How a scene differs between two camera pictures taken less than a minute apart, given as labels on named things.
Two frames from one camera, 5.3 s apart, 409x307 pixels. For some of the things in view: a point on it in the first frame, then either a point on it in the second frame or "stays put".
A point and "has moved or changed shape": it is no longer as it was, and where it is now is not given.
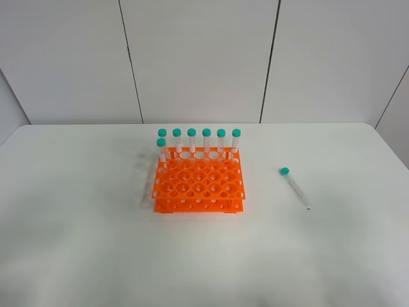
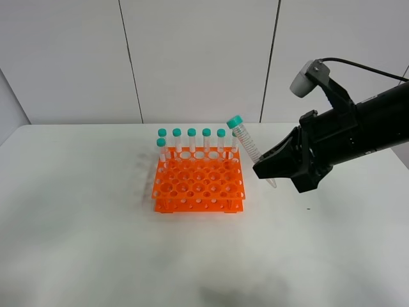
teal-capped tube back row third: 192,133 stays put
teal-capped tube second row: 161,143 stays put
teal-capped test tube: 285,173 has moved or changed shape
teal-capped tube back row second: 177,133 stays put
